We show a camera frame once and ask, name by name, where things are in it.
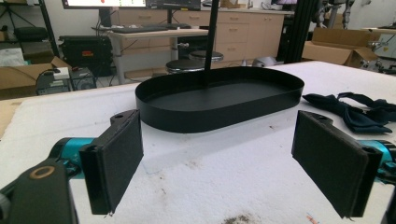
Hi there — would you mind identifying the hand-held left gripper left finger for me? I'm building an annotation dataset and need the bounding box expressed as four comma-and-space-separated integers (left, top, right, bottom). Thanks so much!
49, 108, 145, 217

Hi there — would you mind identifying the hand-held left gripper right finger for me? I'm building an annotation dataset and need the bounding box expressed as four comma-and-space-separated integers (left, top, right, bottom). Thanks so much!
291, 109, 396, 218

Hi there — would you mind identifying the dark blue bow tie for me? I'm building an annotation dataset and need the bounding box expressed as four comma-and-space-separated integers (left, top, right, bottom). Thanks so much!
302, 91, 396, 134

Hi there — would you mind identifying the grey electronic device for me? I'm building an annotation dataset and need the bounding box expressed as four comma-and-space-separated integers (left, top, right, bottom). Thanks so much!
35, 66, 98, 96

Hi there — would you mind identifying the black oval metal tray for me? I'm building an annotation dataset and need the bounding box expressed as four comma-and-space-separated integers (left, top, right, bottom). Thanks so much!
134, 65, 305, 134

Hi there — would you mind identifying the white foam table mat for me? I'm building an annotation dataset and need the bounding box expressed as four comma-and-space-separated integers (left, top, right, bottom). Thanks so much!
0, 60, 396, 224

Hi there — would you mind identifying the white power adapter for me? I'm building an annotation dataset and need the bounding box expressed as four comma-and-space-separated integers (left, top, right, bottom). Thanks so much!
51, 66, 71, 80

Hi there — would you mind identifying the black equipment case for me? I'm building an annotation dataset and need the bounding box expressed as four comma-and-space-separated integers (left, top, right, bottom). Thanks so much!
58, 35, 114, 77

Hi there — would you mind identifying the large cardboard box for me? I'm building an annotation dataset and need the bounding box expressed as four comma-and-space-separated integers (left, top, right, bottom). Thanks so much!
301, 27, 381, 68

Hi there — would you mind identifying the black round stool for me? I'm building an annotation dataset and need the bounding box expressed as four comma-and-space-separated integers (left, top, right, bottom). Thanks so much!
165, 59, 205, 75
188, 49, 225, 63

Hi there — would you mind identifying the white rounded appliance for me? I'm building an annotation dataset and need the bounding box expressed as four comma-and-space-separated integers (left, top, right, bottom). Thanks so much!
251, 56, 278, 68

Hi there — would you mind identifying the flat cardboard sheet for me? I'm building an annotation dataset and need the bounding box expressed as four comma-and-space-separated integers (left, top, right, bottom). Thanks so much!
0, 98, 23, 140

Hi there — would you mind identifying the open cardboard box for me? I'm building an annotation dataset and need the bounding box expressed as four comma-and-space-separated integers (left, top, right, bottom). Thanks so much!
0, 56, 73, 101

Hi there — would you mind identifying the beige office desk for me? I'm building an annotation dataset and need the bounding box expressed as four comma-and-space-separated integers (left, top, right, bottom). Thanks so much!
106, 28, 209, 86

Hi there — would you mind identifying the black keyboard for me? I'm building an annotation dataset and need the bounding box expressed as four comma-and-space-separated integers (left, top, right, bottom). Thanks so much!
111, 25, 170, 35

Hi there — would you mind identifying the white plastic bag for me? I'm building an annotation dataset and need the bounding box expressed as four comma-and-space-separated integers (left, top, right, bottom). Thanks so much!
0, 47, 26, 67

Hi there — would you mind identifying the light wooden drawer cabinet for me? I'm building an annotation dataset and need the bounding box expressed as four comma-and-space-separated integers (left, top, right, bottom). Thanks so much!
118, 7, 286, 69

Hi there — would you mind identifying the black metal shelf rack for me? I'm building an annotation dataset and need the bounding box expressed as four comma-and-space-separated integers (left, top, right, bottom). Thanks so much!
0, 0, 61, 59

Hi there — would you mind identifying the black vertical pole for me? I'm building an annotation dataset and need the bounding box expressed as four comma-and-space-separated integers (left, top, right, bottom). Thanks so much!
204, 0, 220, 88

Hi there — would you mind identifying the black aluminium frame post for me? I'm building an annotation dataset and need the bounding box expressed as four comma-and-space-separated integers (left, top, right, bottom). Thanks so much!
284, 0, 316, 64

